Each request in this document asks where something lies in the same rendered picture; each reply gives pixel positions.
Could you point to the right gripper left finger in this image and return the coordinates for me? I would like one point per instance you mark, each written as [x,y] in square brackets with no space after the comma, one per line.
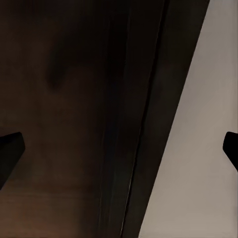
[12,147]

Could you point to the cabinet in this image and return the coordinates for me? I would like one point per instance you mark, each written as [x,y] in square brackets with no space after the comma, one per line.
[93,86]

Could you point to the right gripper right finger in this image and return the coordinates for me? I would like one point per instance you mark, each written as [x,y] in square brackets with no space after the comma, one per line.
[230,147]

